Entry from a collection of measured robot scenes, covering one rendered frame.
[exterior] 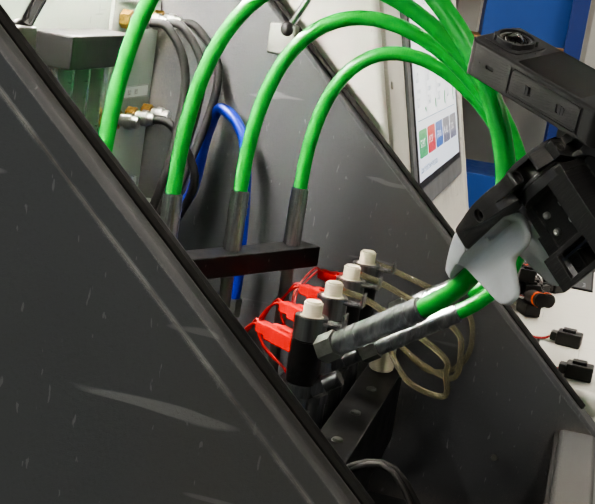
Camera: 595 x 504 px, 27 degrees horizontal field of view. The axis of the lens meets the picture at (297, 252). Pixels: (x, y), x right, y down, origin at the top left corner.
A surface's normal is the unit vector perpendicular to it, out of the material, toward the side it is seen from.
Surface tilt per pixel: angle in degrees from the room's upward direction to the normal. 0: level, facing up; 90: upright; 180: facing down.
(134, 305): 90
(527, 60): 21
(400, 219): 90
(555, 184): 103
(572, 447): 0
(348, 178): 90
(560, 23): 90
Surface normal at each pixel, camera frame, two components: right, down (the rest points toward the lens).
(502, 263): -0.76, 0.22
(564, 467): 0.15, -0.96
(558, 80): 0.13, -0.83
